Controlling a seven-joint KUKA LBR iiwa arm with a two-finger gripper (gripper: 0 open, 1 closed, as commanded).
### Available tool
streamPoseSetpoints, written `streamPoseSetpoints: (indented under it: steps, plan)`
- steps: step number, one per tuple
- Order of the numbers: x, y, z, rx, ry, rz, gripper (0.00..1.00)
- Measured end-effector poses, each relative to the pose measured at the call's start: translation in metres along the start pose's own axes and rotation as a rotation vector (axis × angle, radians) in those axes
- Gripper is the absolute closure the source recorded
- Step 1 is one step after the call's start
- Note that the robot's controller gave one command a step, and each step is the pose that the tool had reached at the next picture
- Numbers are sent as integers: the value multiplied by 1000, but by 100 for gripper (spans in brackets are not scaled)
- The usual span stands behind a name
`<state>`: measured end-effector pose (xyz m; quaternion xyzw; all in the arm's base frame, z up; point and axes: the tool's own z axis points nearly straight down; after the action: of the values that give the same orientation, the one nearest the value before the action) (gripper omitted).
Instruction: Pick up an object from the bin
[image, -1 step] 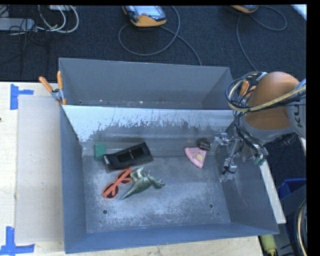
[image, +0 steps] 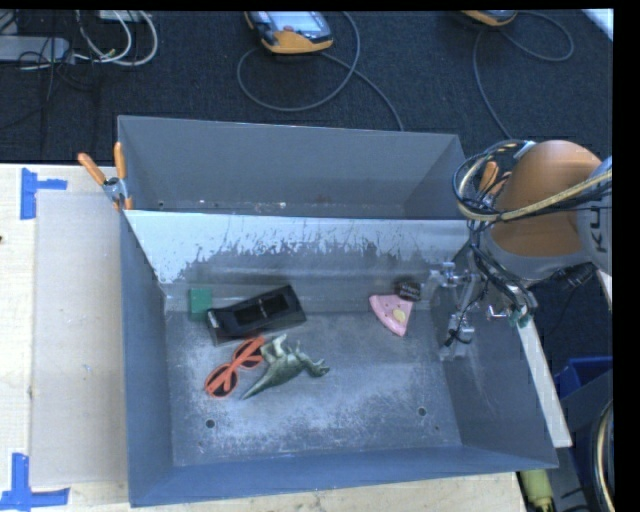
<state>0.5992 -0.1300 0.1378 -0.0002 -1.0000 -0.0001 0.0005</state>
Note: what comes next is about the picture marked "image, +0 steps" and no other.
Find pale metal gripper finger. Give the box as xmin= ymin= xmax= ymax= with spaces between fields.
xmin=453 ymin=322 xmax=475 ymax=360
xmin=438 ymin=313 xmax=460 ymax=362

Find dark brown small block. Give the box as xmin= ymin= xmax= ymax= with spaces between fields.
xmin=393 ymin=279 xmax=423 ymax=303

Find pink toy pizza slice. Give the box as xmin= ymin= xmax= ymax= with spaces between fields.
xmin=368 ymin=293 xmax=415 ymax=338

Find grey metal bin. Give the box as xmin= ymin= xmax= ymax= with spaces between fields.
xmin=116 ymin=114 xmax=574 ymax=509

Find green toy dinosaur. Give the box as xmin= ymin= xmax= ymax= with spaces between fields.
xmin=240 ymin=333 xmax=332 ymax=401

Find orange sunglasses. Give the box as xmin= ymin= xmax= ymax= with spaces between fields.
xmin=203 ymin=335 xmax=268 ymax=400

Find dark green flat block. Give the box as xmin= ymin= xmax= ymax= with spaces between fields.
xmin=188 ymin=287 xmax=214 ymax=322

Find pale wood flat board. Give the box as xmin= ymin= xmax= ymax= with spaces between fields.
xmin=28 ymin=191 xmax=129 ymax=489

